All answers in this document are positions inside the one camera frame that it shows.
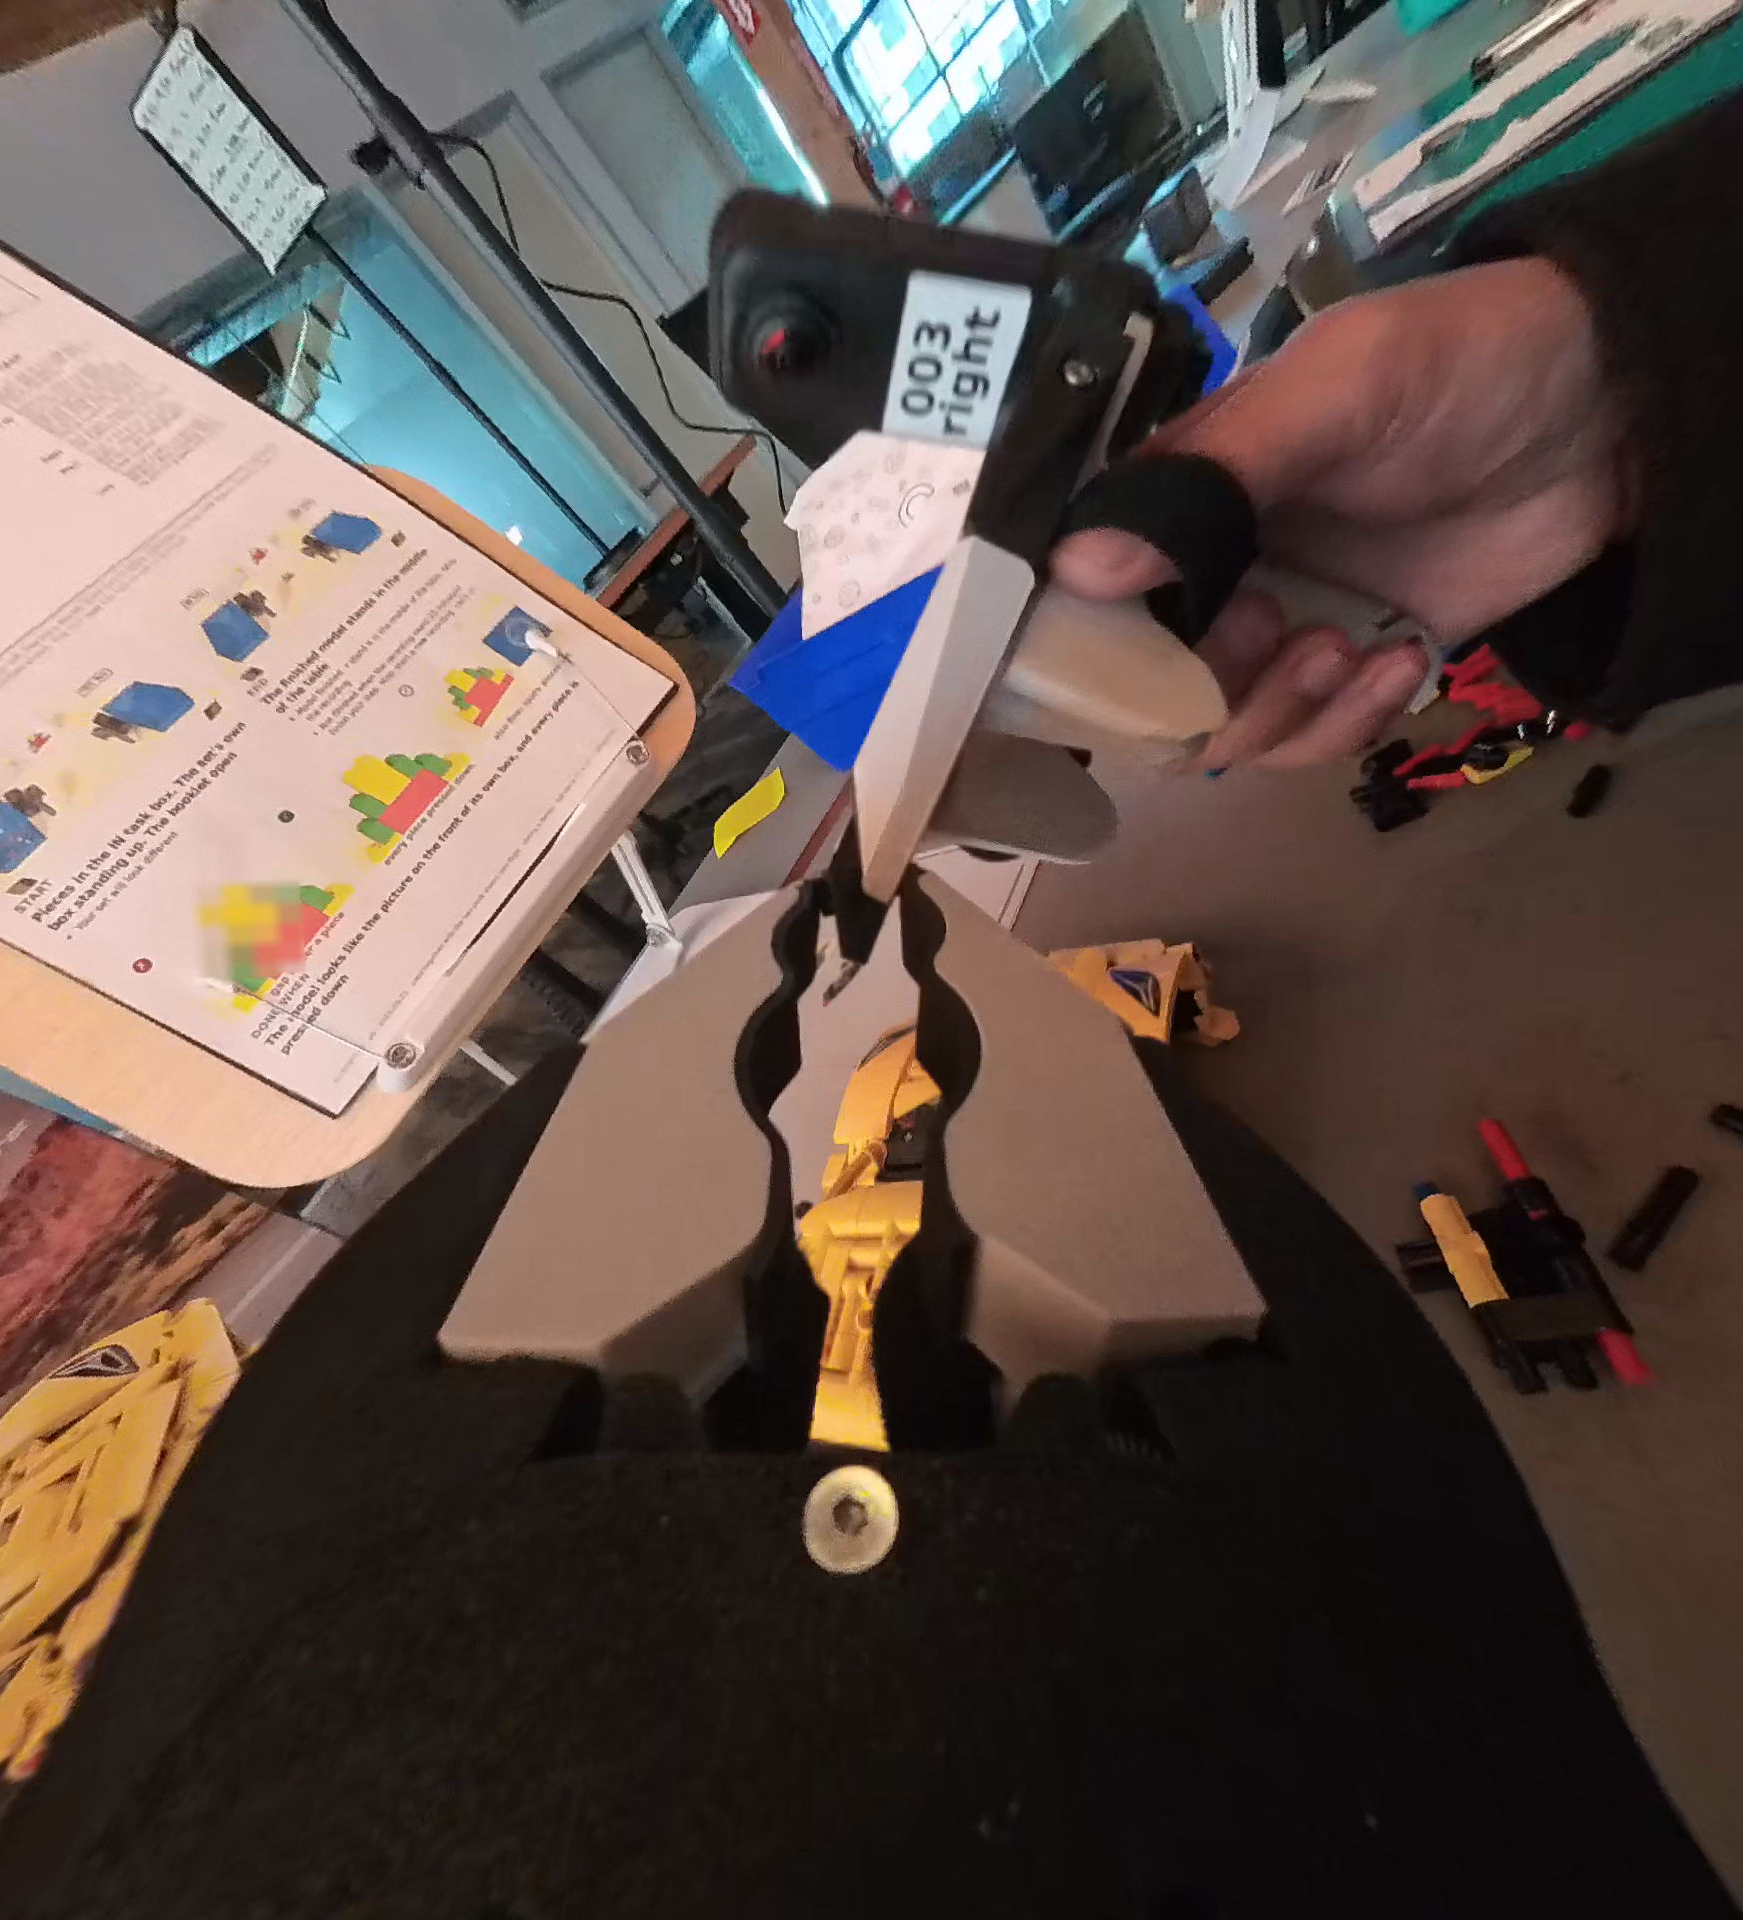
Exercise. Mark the dark green cutting mat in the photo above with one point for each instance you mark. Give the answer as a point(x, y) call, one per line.
point(1590, 134)

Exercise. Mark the person's right forearm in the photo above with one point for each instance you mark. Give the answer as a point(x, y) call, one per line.
point(1711, 375)

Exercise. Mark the small black cube device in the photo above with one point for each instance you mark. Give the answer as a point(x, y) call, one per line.
point(1180, 209)

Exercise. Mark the person's right hand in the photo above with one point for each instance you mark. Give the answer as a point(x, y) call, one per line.
point(1412, 451)

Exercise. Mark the black tripod pole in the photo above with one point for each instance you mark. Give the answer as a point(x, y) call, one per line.
point(511, 255)

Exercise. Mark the printed instruction sheet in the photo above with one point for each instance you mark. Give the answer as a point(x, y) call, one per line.
point(137, 675)

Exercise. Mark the small yellow black brick assembly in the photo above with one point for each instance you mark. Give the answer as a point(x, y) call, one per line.
point(1531, 1289)

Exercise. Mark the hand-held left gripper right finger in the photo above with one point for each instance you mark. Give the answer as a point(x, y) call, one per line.
point(1097, 1199)

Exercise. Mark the scattered small brick pins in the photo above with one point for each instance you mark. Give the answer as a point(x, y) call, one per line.
point(1478, 698)

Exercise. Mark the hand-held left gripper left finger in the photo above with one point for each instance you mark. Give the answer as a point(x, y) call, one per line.
point(618, 1199)

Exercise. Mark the yellow brick toy car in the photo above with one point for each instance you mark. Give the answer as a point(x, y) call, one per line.
point(873, 1230)

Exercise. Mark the blue storage bin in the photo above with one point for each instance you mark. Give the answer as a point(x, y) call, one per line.
point(841, 675)

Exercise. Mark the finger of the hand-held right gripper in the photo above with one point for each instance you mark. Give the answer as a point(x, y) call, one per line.
point(946, 706)
point(1037, 809)

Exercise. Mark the grey desk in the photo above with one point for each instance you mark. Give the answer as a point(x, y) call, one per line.
point(1336, 975)

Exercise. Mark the small wall notice board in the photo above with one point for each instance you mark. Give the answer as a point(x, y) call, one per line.
point(225, 142)

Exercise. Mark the yellow tape piece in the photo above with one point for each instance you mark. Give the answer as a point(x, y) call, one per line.
point(748, 809)

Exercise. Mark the wooden board document stand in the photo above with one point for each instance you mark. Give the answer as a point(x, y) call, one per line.
point(211, 1138)

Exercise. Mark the toy car box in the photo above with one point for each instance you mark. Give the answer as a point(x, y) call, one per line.
point(46, 1500)

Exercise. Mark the red brick pin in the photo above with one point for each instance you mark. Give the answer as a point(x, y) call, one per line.
point(1505, 1151)

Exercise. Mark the patterned white paper bag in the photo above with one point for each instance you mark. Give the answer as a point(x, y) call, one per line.
point(873, 525)

